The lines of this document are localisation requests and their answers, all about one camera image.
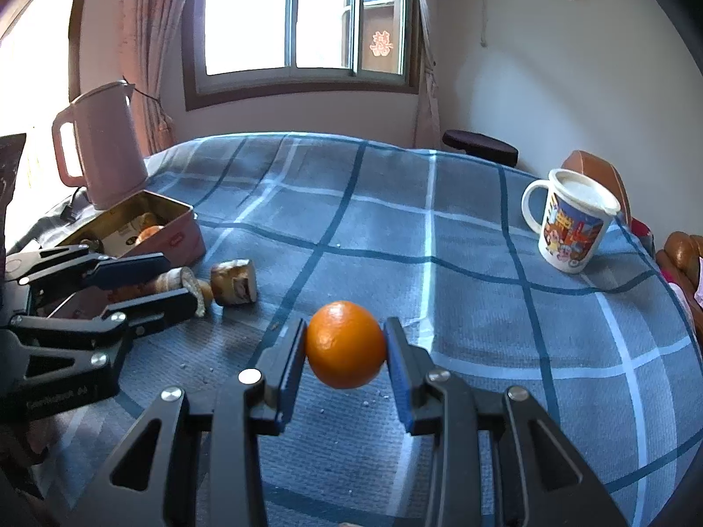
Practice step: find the pink curtain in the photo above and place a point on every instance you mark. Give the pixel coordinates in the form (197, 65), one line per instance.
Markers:
(151, 49)
(431, 82)

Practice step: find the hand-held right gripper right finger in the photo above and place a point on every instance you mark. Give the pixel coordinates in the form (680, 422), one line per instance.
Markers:
(398, 376)

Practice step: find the pink tin box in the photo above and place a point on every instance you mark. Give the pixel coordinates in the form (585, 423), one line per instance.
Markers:
(181, 236)

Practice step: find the brown cake roll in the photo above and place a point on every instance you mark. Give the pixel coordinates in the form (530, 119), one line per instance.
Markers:
(177, 280)
(233, 282)

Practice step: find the white paper packet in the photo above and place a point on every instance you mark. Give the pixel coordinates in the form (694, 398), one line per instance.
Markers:
(122, 237)

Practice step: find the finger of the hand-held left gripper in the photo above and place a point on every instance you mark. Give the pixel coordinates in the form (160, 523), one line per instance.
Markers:
(159, 310)
(132, 270)

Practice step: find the orange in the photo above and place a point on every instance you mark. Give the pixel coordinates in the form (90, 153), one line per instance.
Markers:
(149, 234)
(345, 346)

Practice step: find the brown wooden chair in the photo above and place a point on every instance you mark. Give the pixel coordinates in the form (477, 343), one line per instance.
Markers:
(601, 170)
(684, 255)

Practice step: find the pink electric kettle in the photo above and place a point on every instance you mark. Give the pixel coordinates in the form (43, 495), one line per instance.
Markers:
(107, 142)

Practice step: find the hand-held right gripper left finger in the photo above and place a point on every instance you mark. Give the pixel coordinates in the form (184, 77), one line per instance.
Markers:
(291, 373)

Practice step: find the blue plaid blanket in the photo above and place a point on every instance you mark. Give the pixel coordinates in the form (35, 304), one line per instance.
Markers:
(467, 296)

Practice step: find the white cartoon print mug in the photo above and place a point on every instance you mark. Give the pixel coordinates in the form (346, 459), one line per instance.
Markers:
(574, 225)

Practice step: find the black round stool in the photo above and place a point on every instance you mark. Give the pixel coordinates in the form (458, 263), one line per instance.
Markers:
(480, 147)

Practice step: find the brown framed window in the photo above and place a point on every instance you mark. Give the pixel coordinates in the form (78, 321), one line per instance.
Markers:
(307, 22)

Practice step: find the red paper window decoration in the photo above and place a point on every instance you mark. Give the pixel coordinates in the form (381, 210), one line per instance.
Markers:
(381, 43)

